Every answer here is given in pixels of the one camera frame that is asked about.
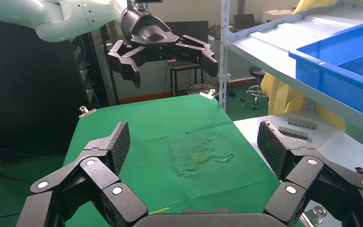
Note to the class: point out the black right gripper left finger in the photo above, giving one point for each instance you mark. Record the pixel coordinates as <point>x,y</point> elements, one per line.
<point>100,175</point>

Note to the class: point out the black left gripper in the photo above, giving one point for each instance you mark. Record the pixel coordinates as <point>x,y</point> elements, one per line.
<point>147,31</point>

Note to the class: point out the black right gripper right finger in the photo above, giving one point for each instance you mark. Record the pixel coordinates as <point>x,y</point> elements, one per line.
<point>300,169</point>

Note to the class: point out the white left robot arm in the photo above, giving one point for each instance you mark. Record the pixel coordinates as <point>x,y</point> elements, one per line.
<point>59,18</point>

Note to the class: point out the small black side table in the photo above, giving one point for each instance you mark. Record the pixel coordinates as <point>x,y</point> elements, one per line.
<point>184,65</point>

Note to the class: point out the grey metal clip strip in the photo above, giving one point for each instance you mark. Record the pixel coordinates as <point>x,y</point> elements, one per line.
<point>292,133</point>
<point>302,123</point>

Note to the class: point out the small black plastic clip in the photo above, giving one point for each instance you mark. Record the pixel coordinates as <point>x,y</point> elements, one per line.
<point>360,171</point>

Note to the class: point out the green table cloth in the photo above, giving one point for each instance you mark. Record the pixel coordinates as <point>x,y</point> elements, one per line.
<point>169,131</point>

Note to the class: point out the black equipment rack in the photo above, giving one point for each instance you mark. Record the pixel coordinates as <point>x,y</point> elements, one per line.
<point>84,62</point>

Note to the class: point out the yellow fabric sheet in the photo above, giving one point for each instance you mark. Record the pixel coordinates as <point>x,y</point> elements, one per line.
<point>281,94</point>

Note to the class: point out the dark laptop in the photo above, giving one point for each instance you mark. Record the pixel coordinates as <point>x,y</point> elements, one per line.
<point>244,21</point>

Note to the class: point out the blue plastic bin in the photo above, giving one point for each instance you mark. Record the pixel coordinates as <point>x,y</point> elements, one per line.
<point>325,78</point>

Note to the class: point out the black swivel stool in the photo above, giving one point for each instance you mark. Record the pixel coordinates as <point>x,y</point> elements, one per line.
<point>256,72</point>

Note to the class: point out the grey metal shelf rack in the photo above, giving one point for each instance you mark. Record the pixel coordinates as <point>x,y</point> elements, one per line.
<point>263,53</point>

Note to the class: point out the large black panel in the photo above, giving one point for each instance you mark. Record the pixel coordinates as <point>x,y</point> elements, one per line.
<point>28,94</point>

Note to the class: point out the beige box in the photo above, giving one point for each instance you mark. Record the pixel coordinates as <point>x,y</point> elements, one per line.
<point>275,15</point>

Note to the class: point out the translucent corrugated plastic sheet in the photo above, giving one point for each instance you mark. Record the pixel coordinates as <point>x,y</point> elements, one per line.
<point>294,31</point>

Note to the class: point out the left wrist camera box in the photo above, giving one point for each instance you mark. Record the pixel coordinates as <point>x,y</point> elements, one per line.
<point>147,1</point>

